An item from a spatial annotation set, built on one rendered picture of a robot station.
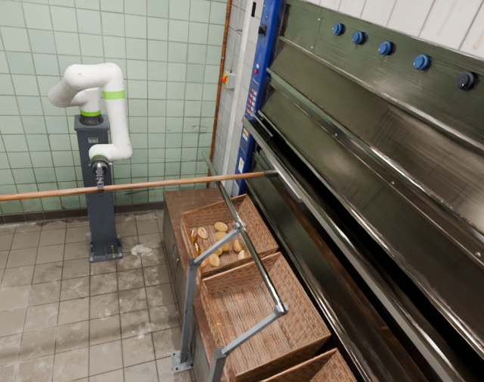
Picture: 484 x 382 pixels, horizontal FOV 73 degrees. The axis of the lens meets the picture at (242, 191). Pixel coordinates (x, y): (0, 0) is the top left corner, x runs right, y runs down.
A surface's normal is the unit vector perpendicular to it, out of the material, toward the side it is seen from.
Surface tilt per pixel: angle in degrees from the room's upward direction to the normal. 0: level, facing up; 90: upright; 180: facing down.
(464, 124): 90
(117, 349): 0
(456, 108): 90
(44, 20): 90
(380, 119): 70
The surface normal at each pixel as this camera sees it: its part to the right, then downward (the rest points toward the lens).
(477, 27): -0.93, 0.07
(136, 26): 0.33, 0.58
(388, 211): -0.82, -0.21
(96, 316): 0.15, -0.81
